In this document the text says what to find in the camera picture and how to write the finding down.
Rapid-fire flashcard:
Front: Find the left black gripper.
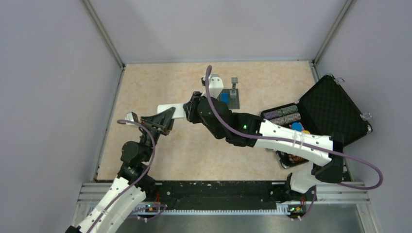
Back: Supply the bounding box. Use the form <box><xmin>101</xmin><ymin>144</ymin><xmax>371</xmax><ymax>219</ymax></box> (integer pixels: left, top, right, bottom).
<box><xmin>139</xmin><ymin>107</ymin><xmax>177</xmax><ymax>162</ymax></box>

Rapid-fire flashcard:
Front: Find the white remote control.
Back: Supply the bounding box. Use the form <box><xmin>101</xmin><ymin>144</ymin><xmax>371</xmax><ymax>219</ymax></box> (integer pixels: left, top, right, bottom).
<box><xmin>157</xmin><ymin>103</ymin><xmax>186</xmax><ymax>119</ymax></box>

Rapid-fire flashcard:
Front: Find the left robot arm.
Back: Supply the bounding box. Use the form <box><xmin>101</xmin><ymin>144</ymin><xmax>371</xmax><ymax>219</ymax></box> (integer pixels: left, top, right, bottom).
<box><xmin>66</xmin><ymin>107</ymin><xmax>176</xmax><ymax>233</ymax></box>

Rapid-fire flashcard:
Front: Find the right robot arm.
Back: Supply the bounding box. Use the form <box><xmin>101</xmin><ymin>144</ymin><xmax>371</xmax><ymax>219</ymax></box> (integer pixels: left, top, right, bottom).
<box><xmin>183</xmin><ymin>92</ymin><xmax>343</xmax><ymax>200</ymax></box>

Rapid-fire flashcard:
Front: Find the blue lego brick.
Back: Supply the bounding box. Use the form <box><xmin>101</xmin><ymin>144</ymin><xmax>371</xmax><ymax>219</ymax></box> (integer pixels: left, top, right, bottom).
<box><xmin>220</xmin><ymin>93</ymin><xmax>229</xmax><ymax>105</ymax></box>

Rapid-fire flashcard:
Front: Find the grey lego baseplate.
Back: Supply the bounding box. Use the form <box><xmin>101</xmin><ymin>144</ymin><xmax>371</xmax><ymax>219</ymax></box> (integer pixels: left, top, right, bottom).
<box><xmin>217</xmin><ymin>89</ymin><xmax>240</xmax><ymax>110</ymax></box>

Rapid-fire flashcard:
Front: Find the grey lego tower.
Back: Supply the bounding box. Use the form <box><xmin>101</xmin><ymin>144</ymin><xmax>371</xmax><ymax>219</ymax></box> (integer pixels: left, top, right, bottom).
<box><xmin>230</xmin><ymin>77</ymin><xmax>239</xmax><ymax>99</ymax></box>

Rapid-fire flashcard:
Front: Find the blue round chip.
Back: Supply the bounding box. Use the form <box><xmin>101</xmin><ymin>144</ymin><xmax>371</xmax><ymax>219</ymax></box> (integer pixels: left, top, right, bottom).
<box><xmin>291</xmin><ymin>122</ymin><xmax>304</xmax><ymax>132</ymax></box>

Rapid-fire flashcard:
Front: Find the black poker chip case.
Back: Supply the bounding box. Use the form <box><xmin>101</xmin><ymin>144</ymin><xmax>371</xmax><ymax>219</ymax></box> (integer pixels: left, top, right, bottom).
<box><xmin>259</xmin><ymin>73</ymin><xmax>373</xmax><ymax>169</ymax></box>

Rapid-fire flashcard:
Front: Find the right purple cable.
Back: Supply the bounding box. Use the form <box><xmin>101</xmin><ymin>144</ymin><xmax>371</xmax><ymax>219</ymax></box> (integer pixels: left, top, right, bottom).
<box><xmin>205</xmin><ymin>65</ymin><xmax>384</xmax><ymax>221</ymax></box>

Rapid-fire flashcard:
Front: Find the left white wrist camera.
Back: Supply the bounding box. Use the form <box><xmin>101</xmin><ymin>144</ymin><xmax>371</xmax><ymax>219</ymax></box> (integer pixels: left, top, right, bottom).
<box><xmin>125</xmin><ymin>112</ymin><xmax>139</xmax><ymax>127</ymax></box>

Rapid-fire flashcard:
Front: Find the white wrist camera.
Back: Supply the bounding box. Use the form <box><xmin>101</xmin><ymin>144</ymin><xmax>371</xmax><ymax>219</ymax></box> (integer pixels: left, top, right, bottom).
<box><xmin>125</xmin><ymin>112</ymin><xmax>139</xmax><ymax>127</ymax></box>
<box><xmin>208</xmin><ymin>74</ymin><xmax>223</xmax><ymax>99</ymax></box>

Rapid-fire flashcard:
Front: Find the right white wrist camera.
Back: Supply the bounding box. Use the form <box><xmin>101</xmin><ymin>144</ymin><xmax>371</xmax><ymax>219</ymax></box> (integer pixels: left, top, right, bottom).
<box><xmin>208</xmin><ymin>74</ymin><xmax>223</xmax><ymax>99</ymax></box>

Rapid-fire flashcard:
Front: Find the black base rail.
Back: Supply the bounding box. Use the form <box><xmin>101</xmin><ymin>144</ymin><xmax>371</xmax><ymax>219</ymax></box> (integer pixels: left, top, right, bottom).
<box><xmin>146</xmin><ymin>181</ymin><xmax>304</xmax><ymax>211</ymax></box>

